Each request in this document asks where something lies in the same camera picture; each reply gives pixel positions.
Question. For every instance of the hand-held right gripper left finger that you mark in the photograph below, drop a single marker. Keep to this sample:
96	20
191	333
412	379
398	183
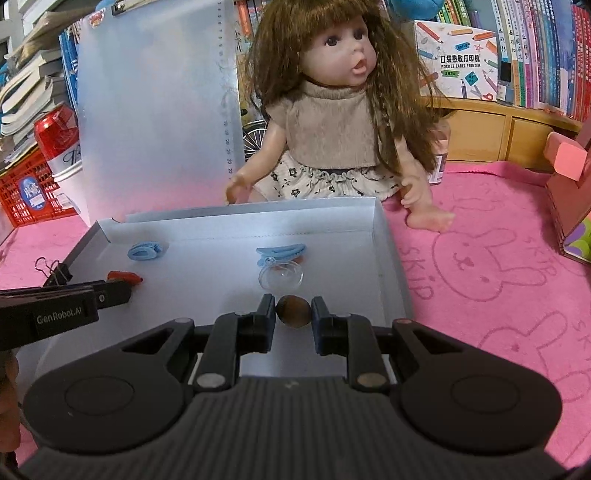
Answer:
270	323

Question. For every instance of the translucent plastic sheet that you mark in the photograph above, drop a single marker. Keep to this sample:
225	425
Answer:
152	115

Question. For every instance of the small bottle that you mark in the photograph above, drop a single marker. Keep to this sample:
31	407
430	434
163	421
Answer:
438	161

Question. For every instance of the pink rabbit print towel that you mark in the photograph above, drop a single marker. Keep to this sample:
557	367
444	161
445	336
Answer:
485	277

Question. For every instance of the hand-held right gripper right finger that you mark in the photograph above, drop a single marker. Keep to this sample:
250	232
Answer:
318	325

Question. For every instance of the pink cardboard phone stand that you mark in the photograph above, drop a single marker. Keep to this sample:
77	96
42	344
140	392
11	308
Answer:
570	203

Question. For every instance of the clear plastic dome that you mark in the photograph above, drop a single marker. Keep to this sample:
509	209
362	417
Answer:
280	278

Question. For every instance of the blue plush toy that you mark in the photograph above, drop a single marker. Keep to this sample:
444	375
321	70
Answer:
415	8

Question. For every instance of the long-haired doll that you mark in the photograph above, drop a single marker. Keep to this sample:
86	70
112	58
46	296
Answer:
332	124

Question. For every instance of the red drink can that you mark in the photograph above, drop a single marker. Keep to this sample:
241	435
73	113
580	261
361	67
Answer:
55	134

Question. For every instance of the blue alligator hair clip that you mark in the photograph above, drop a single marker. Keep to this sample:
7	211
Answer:
281	251

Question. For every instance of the stack of lying books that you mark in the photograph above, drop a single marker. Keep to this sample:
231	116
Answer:
27	83

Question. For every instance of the silver cardboard box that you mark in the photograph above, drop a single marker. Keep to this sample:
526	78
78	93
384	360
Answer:
207	267

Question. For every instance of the wooden drawer shelf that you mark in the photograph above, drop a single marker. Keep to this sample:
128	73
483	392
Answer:
508	134

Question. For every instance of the black binder clip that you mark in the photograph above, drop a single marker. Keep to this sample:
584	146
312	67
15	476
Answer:
55	274

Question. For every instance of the red bullet-shaped cap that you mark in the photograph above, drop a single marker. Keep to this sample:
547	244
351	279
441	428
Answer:
127	277

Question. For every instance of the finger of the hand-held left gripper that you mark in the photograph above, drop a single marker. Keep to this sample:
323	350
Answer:
113	293

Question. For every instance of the row of upright books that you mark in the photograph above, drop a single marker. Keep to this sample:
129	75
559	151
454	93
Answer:
535	46

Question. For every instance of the brown acorn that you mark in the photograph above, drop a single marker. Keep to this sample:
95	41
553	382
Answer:
292	312

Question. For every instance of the red plastic basket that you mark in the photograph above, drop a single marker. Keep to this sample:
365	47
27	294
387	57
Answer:
27	198

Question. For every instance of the person's left hand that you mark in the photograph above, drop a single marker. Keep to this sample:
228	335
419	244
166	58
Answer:
7	397

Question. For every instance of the white paper cup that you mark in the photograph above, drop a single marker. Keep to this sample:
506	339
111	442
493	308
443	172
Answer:
69	189

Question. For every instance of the white box with pencil print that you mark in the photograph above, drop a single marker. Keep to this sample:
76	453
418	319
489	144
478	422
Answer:
457	64

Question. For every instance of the blue oval hair clip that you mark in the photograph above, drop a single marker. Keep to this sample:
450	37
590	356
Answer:
145	251

